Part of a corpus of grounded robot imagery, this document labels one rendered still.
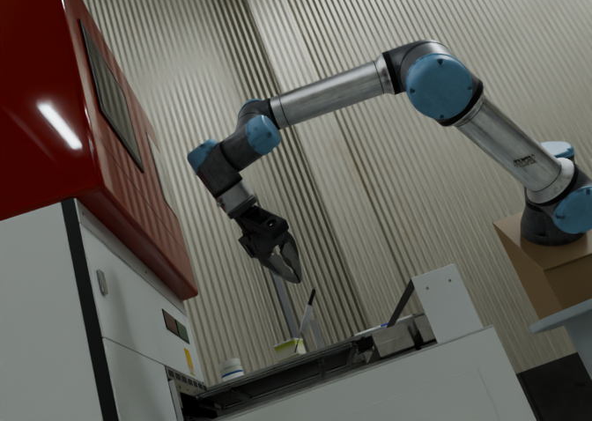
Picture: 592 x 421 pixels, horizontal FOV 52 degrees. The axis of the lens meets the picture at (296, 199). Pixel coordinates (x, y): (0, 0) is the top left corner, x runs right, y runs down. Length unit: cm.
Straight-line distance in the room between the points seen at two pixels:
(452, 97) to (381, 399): 57
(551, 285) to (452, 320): 36
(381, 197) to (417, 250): 50
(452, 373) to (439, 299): 16
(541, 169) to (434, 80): 31
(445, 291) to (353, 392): 28
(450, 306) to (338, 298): 331
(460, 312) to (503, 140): 35
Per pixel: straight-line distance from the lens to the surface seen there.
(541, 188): 136
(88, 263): 103
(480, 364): 116
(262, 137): 122
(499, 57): 554
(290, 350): 185
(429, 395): 113
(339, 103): 133
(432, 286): 123
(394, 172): 486
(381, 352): 137
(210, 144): 127
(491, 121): 126
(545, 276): 151
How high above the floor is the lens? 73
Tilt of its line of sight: 22 degrees up
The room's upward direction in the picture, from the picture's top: 20 degrees counter-clockwise
